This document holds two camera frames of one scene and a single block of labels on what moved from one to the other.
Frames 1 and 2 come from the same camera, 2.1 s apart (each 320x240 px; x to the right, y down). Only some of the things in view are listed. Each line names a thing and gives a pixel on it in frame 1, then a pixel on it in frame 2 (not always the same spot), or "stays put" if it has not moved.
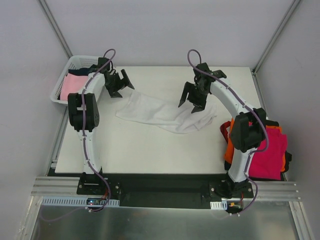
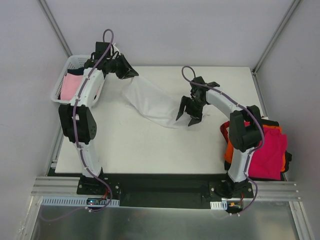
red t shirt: [224, 130] stays put
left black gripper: [118, 83] → [121, 67]
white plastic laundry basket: [75, 62] stays put
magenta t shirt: [269, 165] stays put
